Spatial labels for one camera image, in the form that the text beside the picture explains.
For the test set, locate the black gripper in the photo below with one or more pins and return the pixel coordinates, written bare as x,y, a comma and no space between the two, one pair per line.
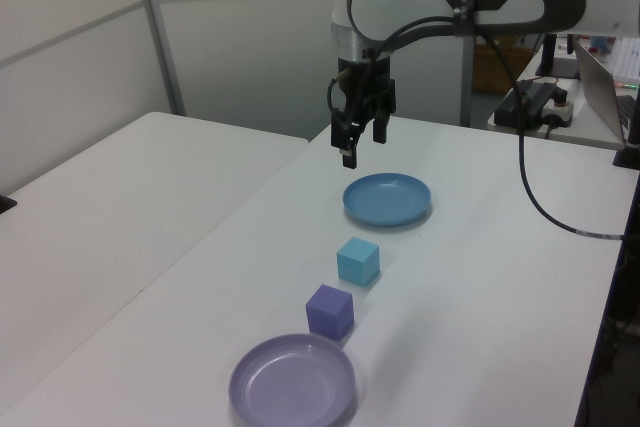
362,89

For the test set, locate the light blue cube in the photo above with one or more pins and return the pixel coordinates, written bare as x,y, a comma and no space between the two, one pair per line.
356,267

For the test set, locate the purple cube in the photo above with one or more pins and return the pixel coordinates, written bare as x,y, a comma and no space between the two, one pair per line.
325,319

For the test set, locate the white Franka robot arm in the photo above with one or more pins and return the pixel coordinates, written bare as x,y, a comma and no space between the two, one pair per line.
380,7

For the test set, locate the blue plate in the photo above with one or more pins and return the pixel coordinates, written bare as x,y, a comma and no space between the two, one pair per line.
387,202

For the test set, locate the cardboard box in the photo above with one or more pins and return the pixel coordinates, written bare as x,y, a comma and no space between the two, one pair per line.
492,64

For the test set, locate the black control box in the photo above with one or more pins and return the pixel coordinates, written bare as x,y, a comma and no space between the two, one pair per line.
520,104

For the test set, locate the grey emergency stop button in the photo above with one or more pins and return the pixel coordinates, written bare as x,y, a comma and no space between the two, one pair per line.
559,108

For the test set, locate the black monitor stand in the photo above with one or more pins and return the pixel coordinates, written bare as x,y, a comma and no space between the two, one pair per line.
548,54

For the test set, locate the silver laptop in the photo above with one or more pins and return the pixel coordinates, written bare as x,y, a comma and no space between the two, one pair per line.
597,82

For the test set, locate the purple plate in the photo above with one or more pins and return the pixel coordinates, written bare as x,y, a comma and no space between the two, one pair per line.
292,387

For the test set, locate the grey partition post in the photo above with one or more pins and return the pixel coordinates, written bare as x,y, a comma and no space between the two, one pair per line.
160,32

